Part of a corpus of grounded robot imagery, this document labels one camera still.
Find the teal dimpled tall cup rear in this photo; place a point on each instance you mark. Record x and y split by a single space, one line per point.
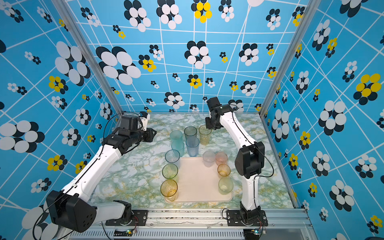
176 135

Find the pink rectangular tray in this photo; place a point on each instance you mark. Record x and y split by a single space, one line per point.
197 183

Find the short green cup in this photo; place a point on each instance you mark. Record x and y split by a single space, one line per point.
226 185

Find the short pink dimpled cup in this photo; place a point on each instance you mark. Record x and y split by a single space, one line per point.
221 158

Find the short yellow cup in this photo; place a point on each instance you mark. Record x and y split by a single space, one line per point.
223 170

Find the aluminium corner post right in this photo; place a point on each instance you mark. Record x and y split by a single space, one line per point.
288 57

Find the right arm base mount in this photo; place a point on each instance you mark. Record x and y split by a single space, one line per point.
242 218

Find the short clear dimpled cup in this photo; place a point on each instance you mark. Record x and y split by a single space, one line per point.
209 158

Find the aluminium corner post left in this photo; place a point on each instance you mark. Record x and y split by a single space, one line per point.
78 36

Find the blue clear tall glass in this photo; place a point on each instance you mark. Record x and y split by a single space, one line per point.
173 157

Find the aluminium corner post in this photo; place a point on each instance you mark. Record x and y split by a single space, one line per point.
288 57
78 36

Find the teal dimpled tall cup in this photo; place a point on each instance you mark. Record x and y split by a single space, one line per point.
178 146
176 135

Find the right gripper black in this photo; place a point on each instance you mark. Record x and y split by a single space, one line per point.
208 125

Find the green tall glass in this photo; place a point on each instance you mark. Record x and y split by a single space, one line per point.
170 172

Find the yellow tall glass front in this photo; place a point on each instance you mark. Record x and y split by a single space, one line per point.
169 190

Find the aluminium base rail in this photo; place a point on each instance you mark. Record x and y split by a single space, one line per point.
201 224

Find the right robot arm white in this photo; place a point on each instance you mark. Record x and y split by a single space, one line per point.
250 158

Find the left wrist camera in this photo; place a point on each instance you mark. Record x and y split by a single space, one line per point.
145 117

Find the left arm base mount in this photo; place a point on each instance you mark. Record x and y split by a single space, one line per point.
139 219

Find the grey tall glass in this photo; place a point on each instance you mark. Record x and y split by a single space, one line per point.
190 131

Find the blue tall dimpled cup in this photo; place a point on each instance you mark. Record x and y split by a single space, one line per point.
193 146

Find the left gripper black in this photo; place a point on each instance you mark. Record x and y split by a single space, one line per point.
150 137

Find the yellow tall glass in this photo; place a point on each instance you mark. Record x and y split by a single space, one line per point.
205 135
169 190

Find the teal dimpled tall cup front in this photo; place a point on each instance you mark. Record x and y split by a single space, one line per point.
178 146

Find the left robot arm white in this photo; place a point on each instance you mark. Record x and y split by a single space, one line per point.
69 208

